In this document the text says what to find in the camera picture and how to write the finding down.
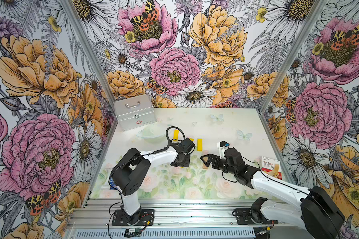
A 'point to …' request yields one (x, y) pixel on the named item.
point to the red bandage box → (271, 167)
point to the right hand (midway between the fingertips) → (205, 162)
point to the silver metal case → (134, 112)
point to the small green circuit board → (133, 230)
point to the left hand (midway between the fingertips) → (181, 165)
